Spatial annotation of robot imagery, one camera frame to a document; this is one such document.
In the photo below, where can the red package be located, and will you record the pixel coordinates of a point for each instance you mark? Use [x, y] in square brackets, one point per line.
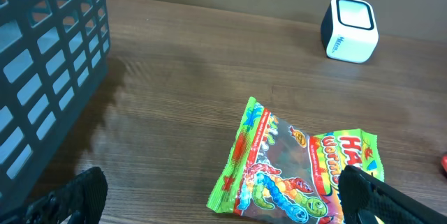
[444, 162]

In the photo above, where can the grey plastic mesh basket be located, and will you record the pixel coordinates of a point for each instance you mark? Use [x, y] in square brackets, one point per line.
[53, 58]

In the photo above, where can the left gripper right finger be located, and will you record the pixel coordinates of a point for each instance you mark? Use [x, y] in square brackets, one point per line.
[365, 199]

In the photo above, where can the white barcode scanner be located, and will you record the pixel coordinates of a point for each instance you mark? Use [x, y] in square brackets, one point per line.
[349, 31]

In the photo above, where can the green Haribo candy bag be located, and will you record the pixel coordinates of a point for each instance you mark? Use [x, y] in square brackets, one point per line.
[279, 174]

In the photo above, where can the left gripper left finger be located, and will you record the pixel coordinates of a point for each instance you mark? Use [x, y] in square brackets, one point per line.
[81, 200]

